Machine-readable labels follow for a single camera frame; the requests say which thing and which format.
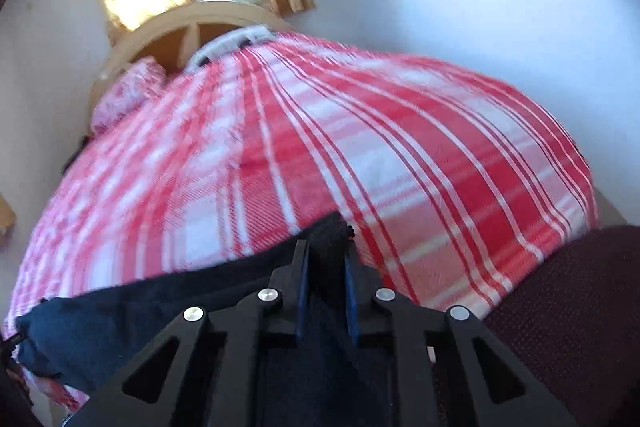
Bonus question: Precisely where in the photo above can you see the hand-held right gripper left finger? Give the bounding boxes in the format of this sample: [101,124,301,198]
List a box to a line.
[70,239,311,427]

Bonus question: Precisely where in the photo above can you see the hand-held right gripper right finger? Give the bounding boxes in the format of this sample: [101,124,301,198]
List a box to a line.
[344,252,583,427]

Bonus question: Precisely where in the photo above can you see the dark navy pants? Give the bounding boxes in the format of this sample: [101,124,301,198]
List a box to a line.
[15,212,396,427]

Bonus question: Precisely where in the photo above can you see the red plaid blanket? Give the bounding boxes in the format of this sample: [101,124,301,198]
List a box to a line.
[2,32,601,413]

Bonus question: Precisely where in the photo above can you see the dark maroon cloth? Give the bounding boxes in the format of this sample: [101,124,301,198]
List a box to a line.
[480,224,640,427]

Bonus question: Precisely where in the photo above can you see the black cloth item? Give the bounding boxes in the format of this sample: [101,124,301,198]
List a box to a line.
[64,134,92,168]

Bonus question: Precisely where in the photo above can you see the white black patterned pillow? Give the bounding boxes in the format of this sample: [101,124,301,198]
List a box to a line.
[185,24,276,72]

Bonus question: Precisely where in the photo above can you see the pink floral pillow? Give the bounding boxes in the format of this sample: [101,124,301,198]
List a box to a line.
[92,57,168,135]

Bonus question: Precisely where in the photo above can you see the beige arched wooden headboard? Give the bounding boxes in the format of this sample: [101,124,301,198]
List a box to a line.
[90,2,296,132]

